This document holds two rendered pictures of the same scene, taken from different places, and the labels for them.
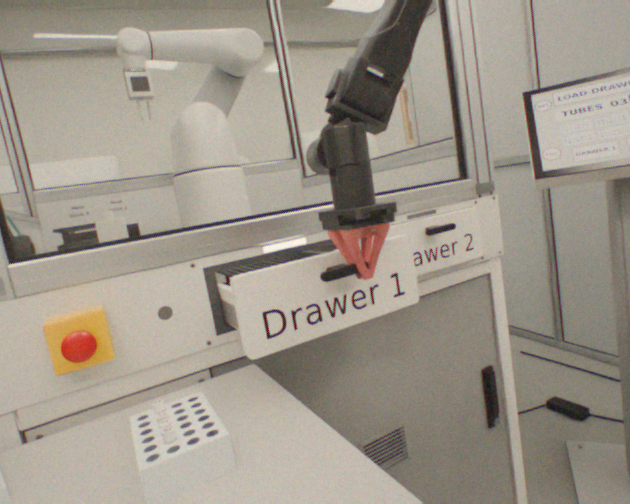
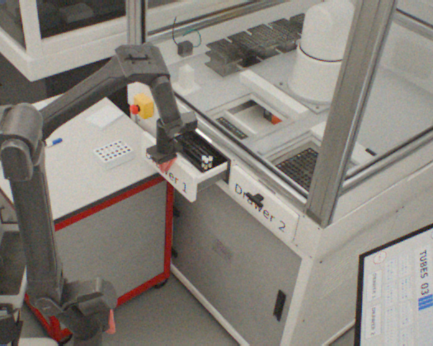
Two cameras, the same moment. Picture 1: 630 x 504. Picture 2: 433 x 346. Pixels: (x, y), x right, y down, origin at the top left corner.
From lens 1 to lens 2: 1.93 m
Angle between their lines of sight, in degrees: 72
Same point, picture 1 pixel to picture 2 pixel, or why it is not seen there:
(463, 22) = (338, 115)
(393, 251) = (185, 175)
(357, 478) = (95, 194)
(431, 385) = (250, 257)
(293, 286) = not seen: hidden behind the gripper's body
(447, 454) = (248, 291)
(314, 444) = (112, 184)
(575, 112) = (421, 259)
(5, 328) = (135, 86)
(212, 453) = (101, 162)
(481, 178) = (313, 209)
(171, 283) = not seen: hidden behind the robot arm
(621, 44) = not seen: outside the picture
